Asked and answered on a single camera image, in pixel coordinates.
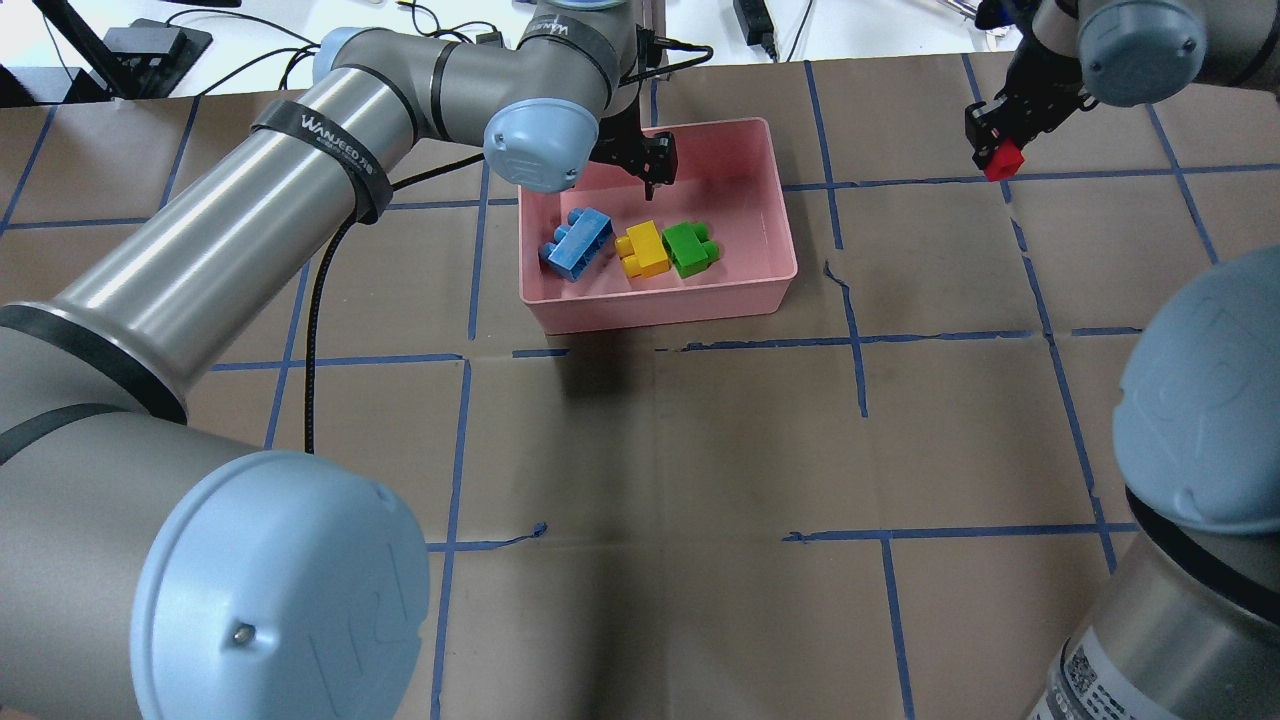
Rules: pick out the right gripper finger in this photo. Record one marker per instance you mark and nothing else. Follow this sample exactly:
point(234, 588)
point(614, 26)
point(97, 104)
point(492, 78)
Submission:
point(984, 128)

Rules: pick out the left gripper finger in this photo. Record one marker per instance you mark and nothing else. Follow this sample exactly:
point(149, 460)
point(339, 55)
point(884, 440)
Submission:
point(660, 162)

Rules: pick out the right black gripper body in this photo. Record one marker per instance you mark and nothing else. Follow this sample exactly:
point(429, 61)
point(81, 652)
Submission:
point(1033, 108)

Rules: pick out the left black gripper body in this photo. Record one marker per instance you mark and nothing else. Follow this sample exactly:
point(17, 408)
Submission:
point(641, 155)

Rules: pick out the red block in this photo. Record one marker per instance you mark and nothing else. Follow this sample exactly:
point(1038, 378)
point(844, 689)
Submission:
point(1004, 162)

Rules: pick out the green block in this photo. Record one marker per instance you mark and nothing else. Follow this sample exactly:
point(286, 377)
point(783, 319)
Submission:
point(690, 248)

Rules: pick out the yellow block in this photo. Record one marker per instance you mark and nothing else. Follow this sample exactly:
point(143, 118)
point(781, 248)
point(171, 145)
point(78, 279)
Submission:
point(641, 251)

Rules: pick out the blue block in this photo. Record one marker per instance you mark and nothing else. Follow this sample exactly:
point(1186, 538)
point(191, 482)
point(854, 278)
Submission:
point(576, 243)

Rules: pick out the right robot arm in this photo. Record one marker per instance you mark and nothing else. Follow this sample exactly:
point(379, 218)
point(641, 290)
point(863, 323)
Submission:
point(1186, 628)

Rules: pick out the black power adapter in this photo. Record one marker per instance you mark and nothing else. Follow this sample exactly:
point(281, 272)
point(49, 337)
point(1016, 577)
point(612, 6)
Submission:
point(756, 26)

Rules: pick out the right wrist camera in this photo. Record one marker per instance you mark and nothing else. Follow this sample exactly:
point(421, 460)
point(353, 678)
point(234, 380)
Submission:
point(994, 14)

